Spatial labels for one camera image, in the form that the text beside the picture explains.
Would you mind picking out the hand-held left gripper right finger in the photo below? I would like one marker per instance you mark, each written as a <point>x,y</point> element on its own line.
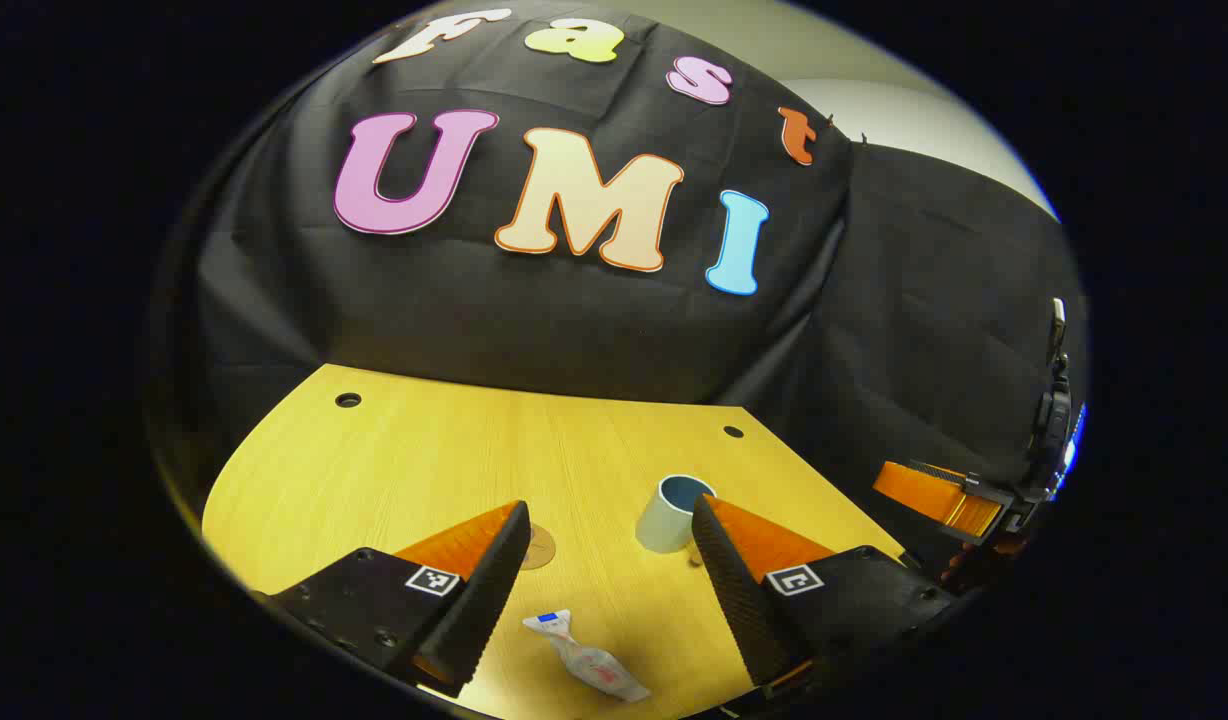
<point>734,590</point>

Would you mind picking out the yellow wooden desktop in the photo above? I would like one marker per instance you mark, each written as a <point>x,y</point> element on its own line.
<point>394,470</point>

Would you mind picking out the round brown coaster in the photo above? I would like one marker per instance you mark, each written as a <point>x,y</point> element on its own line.
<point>542,548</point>

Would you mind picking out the white toothpaste tube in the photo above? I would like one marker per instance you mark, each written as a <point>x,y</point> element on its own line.
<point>586,660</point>

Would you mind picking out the black backdrop cloth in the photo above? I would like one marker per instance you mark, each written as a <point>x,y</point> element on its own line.
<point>574,330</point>

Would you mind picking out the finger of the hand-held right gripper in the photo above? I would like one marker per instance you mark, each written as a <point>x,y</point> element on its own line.
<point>924,495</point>

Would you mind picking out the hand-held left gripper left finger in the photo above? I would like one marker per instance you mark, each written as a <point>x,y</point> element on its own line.
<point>489,590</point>

